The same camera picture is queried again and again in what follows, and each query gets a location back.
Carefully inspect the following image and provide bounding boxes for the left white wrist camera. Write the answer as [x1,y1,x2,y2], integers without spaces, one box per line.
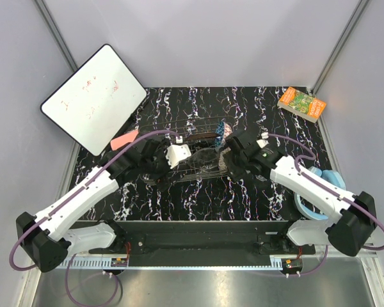
[165,144,192,169]

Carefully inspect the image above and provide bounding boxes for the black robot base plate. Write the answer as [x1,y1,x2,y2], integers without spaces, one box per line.
[88,220,315,255]

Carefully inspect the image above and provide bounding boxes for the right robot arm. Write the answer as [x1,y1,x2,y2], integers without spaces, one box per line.
[224,130,377,256]

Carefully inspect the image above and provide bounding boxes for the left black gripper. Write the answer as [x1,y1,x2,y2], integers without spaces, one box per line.
[141,139,184,191]

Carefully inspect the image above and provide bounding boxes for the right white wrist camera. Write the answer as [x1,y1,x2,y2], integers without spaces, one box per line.
[257,139,269,148]

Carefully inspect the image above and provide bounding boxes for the orange green book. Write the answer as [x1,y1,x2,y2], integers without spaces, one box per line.
[277,87,326,123]

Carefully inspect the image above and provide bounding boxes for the red floral plate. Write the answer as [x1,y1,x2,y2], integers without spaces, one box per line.
[185,132,220,141]

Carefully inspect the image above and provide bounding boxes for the pink plastic cup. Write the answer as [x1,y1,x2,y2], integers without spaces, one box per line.
[110,129,139,151]

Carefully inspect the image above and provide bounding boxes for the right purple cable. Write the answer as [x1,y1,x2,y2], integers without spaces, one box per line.
[262,133,384,278]

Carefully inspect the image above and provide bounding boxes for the purple cable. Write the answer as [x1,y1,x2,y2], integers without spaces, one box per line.
[262,133,384,278]
[8,129,183,306]

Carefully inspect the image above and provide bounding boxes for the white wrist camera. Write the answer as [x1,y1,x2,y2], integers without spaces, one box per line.
[257,139,269,148]
[165,144,192,169]

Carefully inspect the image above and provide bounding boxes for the light blue headphones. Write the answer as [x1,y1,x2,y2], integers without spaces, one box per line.
[294,166,346,221]

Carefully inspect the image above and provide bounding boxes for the wire dish rack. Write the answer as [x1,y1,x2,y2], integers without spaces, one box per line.
[139,116,239,185]

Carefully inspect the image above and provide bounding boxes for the blue orange patterned bowl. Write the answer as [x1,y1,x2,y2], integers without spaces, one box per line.
[215,122,232,146]

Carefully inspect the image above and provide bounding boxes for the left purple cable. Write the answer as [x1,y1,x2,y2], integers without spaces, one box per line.
[8,129,183,306]

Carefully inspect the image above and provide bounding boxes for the brown patterned ceramic bowl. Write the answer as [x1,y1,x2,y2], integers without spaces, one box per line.
[218,148,230,172]

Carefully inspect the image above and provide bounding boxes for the clear glass square plate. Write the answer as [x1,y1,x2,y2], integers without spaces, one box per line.
[187,148,220,171]

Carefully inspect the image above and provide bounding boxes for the white whiteboard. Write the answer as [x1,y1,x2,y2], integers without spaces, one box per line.
[40,44,147,156]

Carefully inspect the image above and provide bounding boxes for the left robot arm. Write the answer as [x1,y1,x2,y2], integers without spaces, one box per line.
[15,138,190,272]

